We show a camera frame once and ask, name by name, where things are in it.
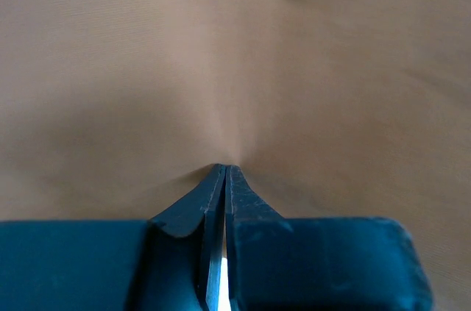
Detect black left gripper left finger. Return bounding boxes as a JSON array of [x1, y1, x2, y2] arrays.
[[0, 163, 226, 311]]

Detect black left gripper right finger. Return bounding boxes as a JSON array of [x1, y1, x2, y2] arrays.
[[224, 165, 433, 310]]

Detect brown trousers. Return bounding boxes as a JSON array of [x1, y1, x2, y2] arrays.
[[1, 0, 470, 310]]

